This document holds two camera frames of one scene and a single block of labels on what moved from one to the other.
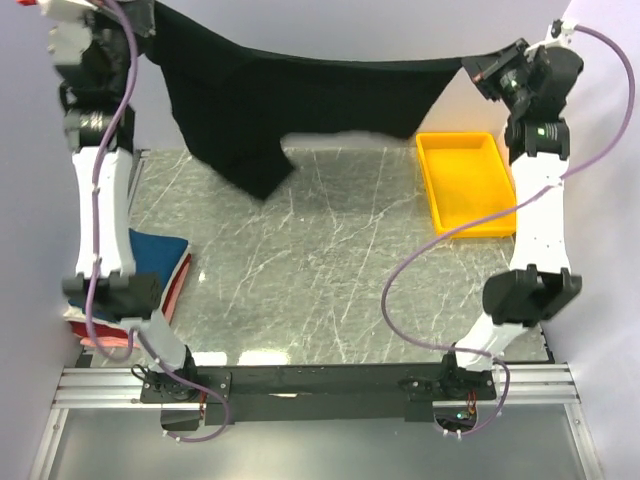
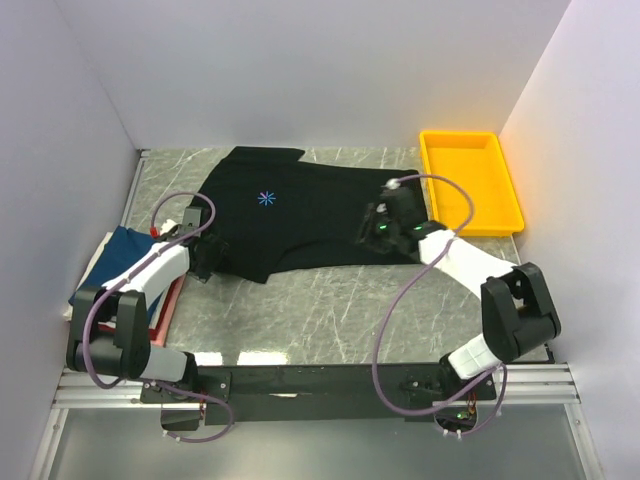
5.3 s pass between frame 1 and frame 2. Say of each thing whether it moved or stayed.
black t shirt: moved
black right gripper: moved
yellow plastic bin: stayed
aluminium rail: stayed
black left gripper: moved
